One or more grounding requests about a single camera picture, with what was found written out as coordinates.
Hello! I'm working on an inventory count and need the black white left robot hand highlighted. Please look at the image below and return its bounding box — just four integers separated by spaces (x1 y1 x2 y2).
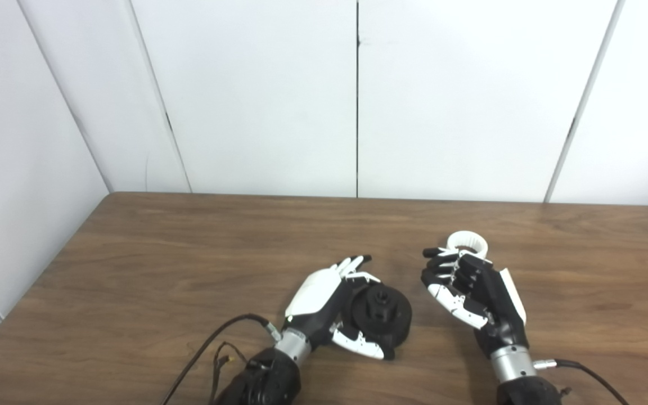
283 255 395 361

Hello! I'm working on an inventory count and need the white toothed plastic ring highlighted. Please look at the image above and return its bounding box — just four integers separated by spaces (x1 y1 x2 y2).
447 231 489 258

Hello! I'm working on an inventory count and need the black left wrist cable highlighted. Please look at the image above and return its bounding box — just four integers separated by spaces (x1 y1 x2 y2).
161 314 282 405

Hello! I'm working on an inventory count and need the thin loose wire bundle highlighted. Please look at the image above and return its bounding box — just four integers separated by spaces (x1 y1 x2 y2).
209 341 249 405

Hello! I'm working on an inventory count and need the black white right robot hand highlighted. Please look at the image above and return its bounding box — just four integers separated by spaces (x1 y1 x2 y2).
421 247 529 358

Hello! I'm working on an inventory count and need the round black plastic part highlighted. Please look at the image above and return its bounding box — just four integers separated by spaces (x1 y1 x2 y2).
350 284 413 352

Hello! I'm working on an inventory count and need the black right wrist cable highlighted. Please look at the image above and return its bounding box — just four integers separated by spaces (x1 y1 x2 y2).
534 359 629 405

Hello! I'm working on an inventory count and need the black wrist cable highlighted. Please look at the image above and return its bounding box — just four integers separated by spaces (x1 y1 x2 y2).
161 314 282 405
534 359 629 405

